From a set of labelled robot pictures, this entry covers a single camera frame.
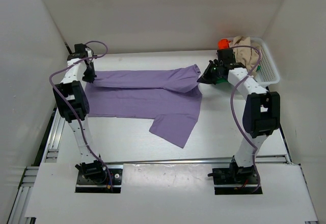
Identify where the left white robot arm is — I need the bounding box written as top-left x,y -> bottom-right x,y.
52,43 -> 108,184

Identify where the white plastic basket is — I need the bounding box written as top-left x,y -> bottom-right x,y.
229,37 -> 281,86

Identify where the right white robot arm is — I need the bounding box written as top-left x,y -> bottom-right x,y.
197,48 -> 280,183

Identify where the green t shirt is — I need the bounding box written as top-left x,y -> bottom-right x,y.
216,65 -> 261,85

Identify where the orange t shirt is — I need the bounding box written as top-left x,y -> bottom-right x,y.
218,39 -> 230,50

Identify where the white front board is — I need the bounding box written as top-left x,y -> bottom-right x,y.
25,163 -> 317,223

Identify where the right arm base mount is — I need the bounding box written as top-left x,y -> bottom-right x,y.
207,159 -> 263,195

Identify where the beige t shirt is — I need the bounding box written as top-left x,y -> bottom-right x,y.
229,36 -> 260,71

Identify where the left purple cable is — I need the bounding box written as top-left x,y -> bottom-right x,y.
49,40 -> 114,191

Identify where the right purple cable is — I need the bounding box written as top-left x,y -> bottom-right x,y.
230,45 -> 262,191

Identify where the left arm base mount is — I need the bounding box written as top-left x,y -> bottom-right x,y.
75,161 -> 123,193

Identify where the aluminium frame rail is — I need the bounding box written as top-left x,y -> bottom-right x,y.
7,43 -> 291,224

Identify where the purple t shirt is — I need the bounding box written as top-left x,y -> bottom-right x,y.
85,65 -> 202,148

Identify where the purple cable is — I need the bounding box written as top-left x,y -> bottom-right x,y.
230,45 -> 262,191
49,40 -> 114,191

